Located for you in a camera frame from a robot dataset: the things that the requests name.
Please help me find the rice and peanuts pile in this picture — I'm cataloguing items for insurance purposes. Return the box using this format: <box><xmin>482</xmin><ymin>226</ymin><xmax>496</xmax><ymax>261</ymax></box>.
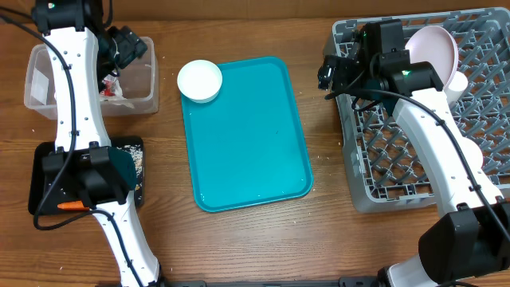
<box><xmin>118</xmin><ymin>144</ymin><xmax>144</xmax><ymax>191</ymax></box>

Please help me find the black tray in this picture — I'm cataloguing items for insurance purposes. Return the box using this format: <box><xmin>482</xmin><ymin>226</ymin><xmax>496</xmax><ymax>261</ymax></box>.
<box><xmin>28</xmin><ymin>136</ymin><xmax>146</xmax><ymax>216</ymax></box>

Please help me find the pink bowl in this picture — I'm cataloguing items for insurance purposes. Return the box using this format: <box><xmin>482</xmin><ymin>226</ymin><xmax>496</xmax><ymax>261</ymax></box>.
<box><xmin>461</xmin><ymin>137</ymin><xmax>484</xmax><ymax>171</ymax></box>

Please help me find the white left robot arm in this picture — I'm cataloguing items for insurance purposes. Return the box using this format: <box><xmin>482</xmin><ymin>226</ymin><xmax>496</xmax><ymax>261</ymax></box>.
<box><xmin>32</xmin><ymin>1</ymin><xmax>162</xmax><ymax>286</ymax></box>

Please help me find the clear plastic bin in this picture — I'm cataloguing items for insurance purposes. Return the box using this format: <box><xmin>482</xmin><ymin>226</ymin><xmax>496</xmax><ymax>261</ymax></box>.
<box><xmin>24</xmin><ymin>37</ymin><xmax>159</xmax><ymax>120</ymax></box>

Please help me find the large white plate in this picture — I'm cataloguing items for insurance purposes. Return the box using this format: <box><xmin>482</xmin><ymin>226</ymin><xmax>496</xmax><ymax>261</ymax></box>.
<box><xmin>405</xmin><ymin>26</ymin><xmax>459</xmax><ymax>88</ymax></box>

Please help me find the orange carrot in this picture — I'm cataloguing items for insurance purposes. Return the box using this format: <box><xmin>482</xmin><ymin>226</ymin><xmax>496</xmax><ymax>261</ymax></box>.
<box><xmin>57</xmin><ymin>201</ymin><xmax>89</xmax><ymax>211</ymax></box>

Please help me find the white paper cup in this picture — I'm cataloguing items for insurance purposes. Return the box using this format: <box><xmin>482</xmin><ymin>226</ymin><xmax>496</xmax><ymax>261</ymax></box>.
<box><xmin>443</xmin><ymin>71</ymin><xmax>469</xmax><ymax>108</ymax></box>

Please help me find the red snack wrapper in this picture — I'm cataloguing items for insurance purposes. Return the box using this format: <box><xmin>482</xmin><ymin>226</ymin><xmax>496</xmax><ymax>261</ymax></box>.
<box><xmin>100</xmin><ymin>75</ymin><xmax>123</xmax><ymax>97</ymax></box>

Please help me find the grey dishwasher rack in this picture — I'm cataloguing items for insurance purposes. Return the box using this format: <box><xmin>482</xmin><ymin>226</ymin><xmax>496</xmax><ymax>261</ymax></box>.
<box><xmin>335</xmin><ymin>7</ymin><xmax>509</xmax><ymax>213</ymax></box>

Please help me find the white napkin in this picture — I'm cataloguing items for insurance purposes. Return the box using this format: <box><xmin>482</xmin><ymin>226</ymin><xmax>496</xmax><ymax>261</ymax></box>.
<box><xmin>100</xmin><ymin>94</ymin><xmax>135</xmax><ymax>108</ymax></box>

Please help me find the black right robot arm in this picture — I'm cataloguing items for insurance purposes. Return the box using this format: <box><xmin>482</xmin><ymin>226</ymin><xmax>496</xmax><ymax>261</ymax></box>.
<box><xmin>318</xmin><ymin>50</ymin><xmax>509</xmax><ymax>286</ymax></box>

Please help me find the teal serving tray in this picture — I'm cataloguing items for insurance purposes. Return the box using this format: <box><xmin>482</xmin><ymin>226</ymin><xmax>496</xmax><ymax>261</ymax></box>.
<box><xmin>181</xmin><ymin>57</ymin><xmax>313</xmax><ymax>213</ymax></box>

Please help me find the white bowl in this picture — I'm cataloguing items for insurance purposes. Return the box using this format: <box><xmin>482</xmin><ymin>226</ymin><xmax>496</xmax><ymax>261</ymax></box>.
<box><xmin>177</xmin><ymin>60</ymin><xmax>223</xmax><ymax>104</ymax></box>

